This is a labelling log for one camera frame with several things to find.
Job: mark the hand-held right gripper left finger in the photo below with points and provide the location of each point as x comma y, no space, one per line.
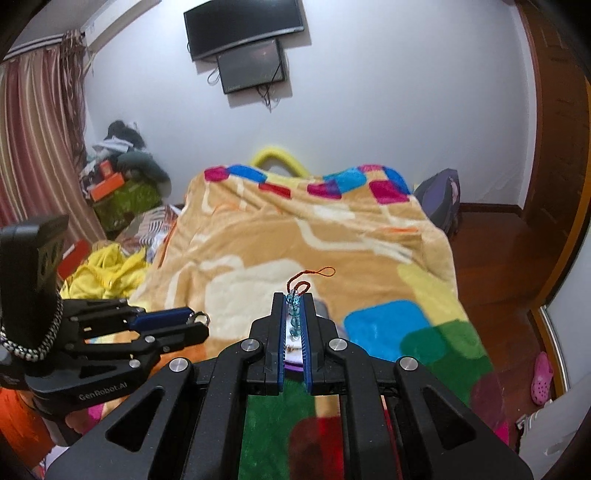
278,341

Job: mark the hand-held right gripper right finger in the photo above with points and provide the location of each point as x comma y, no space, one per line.
308,341

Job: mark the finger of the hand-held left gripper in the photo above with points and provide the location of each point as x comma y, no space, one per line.
175,337
161,318

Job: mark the red flat box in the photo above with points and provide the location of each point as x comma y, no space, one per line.
73,261

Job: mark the yellow cloth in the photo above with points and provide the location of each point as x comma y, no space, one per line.
106,274

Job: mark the striped patchwork cloth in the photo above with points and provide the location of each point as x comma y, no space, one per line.
147,226

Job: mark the orange box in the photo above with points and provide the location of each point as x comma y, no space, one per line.
107,187

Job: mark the green printed bag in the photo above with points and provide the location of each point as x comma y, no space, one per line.
127,205

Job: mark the colourful checked fleece blanket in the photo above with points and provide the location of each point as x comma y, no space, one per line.
277,230

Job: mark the striped brown curtain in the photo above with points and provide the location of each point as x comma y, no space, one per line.
41,138

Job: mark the grey plush pillow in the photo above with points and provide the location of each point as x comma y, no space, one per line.
145,166

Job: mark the pile of clothes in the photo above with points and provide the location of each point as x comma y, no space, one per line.
115,138

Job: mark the grey backpack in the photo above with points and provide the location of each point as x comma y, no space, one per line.
441,198

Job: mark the pink clog shoe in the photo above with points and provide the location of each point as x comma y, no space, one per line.
541,376

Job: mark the brown wooden door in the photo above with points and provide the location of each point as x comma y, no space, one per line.
561,115

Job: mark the small black wall monitor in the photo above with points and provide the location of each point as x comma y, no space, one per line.
251,67

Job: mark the black wall television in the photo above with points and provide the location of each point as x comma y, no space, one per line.
242,25

